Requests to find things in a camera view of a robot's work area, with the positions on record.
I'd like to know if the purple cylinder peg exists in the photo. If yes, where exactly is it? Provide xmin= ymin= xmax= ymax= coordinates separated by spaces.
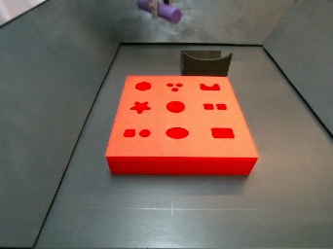
xmin=137 ymin=0 xmax=182 ymax=23

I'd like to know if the black curved cradle stand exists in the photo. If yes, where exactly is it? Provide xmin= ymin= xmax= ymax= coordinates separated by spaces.
xmin=181 ymin=51 xmax=233 ymax=77

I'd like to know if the red shape-sorter block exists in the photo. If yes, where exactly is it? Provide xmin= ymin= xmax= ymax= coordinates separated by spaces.
xmin=106 ymin=76 xmax=260 ymax=175

